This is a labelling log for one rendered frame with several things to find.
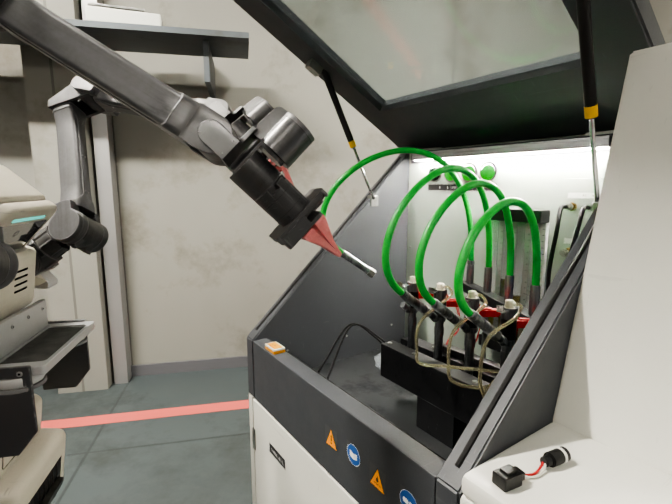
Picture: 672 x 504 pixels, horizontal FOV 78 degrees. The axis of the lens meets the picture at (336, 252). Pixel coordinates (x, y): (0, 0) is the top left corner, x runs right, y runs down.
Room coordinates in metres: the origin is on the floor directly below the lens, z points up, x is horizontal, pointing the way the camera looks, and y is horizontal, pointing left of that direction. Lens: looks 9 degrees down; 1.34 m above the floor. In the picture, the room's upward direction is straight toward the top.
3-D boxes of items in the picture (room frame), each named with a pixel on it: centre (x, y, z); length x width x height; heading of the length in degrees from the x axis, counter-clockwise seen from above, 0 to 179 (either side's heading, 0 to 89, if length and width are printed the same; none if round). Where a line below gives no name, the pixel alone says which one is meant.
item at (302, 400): (0.79, 0.02, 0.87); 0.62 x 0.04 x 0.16; 35
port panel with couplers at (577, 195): (0.87, -0.53, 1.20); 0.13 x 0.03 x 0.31; 35
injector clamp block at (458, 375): (0.82, -0.24, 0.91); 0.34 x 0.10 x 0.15; 35
